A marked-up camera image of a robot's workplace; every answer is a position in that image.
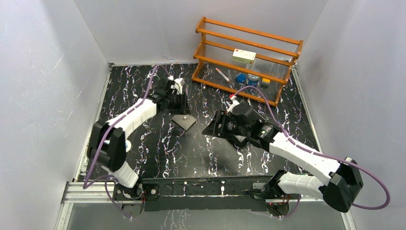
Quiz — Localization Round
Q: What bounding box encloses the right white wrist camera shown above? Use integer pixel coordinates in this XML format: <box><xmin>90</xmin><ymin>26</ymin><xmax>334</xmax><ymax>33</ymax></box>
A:
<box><xmin>226</xmin><ymin>94</ymin><xmax>240</xmax><ymax>113</ymax></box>

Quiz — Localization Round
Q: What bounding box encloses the white green carton box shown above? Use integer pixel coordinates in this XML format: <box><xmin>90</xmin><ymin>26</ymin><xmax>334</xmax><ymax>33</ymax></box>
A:
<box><xmin>232</xmin><ymin>49</ymin><xmax>256</xmax><ymax>64</ymax></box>

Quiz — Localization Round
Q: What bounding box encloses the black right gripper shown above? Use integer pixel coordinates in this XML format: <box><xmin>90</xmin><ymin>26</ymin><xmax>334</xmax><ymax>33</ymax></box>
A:
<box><xmin>202</xmin><ymin>109</ymin><xmax>249</xmax><ymax>140</ymax></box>

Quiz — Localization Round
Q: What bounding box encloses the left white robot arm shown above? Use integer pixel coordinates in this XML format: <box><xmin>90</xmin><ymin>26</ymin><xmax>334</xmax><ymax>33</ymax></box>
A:
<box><xmin>87</xmin><ymin>76</ymin><xmax>190</xmax><ymax>199</ymax></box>

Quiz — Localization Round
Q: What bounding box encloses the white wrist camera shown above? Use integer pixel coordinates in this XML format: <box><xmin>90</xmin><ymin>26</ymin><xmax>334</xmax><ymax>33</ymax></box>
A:
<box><xmin>226</xmin><ymin>94</ymin><xmax>240</xmax><ymax>113</ymax></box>
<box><xmin>168</xmin><ymin>76</ymin><xmax>185</xmax><ymax>95</ymax></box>

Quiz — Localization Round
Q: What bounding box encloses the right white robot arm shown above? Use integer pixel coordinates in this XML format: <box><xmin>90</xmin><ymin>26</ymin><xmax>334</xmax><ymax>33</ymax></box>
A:
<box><xmin>202</xmin><ymin>104</ymin><xmax>363</xmax><ymax>212</ymax></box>

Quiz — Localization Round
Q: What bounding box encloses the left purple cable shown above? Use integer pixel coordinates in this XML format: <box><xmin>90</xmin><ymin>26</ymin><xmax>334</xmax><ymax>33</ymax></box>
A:
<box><xmin>83</xmin><ymin>65</ymin><xmax>170</xmax><ymax>219</ymax></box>

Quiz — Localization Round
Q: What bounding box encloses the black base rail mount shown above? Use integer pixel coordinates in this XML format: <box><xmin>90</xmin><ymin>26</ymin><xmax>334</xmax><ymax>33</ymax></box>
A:
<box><xmin>113</xmin><ymin>175</ymin><xmax>302</xmax><ymax>217</ymax></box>

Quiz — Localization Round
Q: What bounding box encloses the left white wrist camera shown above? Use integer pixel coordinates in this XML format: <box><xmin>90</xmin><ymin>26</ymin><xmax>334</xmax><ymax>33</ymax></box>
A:
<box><xmin>168</xmin><ymin>76</ymin><xmax>185</xmax><ymax>95</ymax></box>

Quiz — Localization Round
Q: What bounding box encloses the white blue blister pack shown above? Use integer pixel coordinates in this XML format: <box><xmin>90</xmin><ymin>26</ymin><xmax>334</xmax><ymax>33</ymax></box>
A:
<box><xmin>125</xmin><ymin>140</ymin><xmax>132</xmax><ymax>152</ymax></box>

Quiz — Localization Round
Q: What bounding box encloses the black plastic card box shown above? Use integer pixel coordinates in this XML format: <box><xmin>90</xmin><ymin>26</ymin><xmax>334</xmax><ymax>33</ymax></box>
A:
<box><xmin>229</xmin><ymin>136</ymin><xmax>251</xmax><ymax>149</ymax></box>

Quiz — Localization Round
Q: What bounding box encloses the red white pen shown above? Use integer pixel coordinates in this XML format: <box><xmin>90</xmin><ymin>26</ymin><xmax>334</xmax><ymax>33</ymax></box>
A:
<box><xmin>215</xmin><ymin>68</ymin><xmax>230</xmax><ymax>82</ymax></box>

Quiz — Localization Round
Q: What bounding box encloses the purple cable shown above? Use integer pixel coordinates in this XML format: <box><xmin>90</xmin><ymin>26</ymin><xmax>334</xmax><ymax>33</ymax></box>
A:
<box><xmin>233</xmin><ymin>85</ymin><xmax>391</xmax><ymax>219</ymax></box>
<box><xmin>83</xmin><ymin>65</ymin><xmax>170</xmax><ymax>219</ymax></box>

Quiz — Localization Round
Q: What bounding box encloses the blue white round can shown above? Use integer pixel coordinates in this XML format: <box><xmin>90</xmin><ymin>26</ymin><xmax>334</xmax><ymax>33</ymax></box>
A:
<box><xmin>246</xmin><ymin>74</ymin><xmax>260</xmax><ymax>87</ymax></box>

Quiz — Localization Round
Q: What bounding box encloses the yellow black small block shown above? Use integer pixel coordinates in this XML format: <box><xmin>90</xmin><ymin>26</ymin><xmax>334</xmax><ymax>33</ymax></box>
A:
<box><xmin>260</xmin><ymin>78</ymin><xmax>271</xmax><ymax>88</ymax></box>

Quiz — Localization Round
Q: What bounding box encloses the blue small cube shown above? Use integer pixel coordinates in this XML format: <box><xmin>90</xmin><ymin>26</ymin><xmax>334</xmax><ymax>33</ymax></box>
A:
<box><xmin>236</xmin><ymin>73</ymin><xmax>247</xmax><ymax>84</ymax></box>

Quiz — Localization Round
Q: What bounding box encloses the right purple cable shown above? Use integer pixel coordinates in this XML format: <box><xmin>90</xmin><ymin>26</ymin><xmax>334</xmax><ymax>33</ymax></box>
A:
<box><xmin>233</xmin><ymin>85</ymin><xmax>391</xmax><ymax>219</ymax></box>

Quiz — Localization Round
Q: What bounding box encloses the orange wooden shelf rack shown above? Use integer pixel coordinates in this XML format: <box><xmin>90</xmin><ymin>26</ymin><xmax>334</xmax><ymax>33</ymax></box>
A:
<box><xmin>192</xmin><ymin>17</ymin><xmax>304</xmax><ymax>106</ymax></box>

